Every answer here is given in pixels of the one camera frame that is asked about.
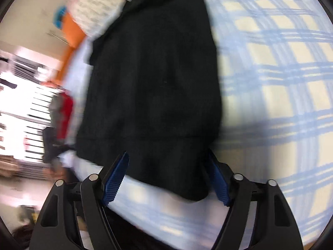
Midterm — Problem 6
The red folded garment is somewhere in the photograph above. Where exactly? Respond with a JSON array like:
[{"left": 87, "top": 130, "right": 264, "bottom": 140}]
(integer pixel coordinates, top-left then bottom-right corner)
[{"left": 56, "top": 92, "right": 75, "bottom": 140}]

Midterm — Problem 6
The blue swim ring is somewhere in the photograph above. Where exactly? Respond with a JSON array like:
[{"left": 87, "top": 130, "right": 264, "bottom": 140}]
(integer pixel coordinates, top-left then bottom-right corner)
[{"left": 53, "top": 5, "right": 67, "bottom": 28}]

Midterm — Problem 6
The blue plaid bed sheet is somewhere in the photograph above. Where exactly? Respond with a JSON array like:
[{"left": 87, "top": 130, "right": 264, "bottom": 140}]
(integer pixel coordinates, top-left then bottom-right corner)
[{"left": 104, "top": 0, "right": 333, "bottom": 250}]

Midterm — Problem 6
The black zip jacket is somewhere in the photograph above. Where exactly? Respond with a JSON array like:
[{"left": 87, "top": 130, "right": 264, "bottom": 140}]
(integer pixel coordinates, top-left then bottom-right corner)
[{"left": 75, "top": 0, "right": 223, "bottom": 201}]

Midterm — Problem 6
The orange sofa bed frame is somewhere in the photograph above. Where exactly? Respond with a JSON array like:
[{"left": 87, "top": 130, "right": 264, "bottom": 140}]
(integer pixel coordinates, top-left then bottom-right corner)
[{"left": 56, "top": 12, "right": 89, "bottom": 84}]

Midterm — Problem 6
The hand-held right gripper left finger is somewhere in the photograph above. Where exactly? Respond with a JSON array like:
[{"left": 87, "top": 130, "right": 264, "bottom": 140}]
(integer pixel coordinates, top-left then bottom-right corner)
[{"left": 29, "top": 151, "right": 130, "bottom": 250}]

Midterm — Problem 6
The white floral pillow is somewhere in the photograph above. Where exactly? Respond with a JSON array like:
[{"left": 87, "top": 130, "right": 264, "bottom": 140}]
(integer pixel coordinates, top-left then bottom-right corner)
[{"left": 66, "top": 0, "right": 128, "bottom": 37}]

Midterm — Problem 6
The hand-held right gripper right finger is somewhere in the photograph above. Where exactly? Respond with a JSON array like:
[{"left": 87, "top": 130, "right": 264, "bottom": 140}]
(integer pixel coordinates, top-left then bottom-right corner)
[{"left": 207, "top": 150, "right": 303, "bottom": 250}]

